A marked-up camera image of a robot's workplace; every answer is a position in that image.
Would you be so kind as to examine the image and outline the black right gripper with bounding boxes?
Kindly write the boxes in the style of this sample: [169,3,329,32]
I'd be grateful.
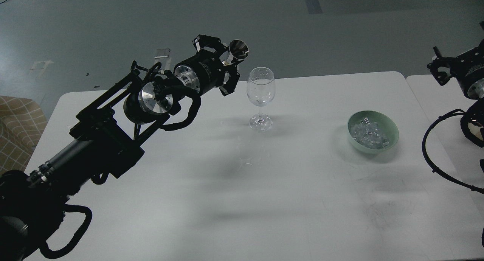
[427,42,484,99]

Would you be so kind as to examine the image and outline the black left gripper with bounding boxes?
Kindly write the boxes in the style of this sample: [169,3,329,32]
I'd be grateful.
[174,35,240,96]

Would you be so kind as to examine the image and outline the steel double jigger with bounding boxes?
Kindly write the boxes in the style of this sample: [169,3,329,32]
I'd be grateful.
[223,40,249,66]

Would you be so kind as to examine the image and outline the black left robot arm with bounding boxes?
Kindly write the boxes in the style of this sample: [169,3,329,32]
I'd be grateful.
[1,35,249,261]

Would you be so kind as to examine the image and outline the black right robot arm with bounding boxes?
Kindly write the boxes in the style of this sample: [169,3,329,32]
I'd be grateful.
[422,41,484,194]

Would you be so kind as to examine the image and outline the clear wine glass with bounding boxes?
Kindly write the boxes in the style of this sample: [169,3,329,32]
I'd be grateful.
[247,67,276,132]

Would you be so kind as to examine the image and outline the clear ice cubes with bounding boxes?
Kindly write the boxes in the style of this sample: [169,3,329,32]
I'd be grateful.
[349,117,389,150]

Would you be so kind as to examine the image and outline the grey floor tape marker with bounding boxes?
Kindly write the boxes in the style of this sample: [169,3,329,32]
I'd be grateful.
[154,48,172,75]

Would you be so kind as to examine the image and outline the green bowl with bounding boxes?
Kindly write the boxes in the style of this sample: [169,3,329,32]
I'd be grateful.
[346,110,400,155]

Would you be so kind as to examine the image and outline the beige checkered chair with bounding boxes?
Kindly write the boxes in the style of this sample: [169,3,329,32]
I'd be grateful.
[0,96,47,174]

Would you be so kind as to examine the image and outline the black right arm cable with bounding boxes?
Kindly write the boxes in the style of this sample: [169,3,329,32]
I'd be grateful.
[422,109,484,195]

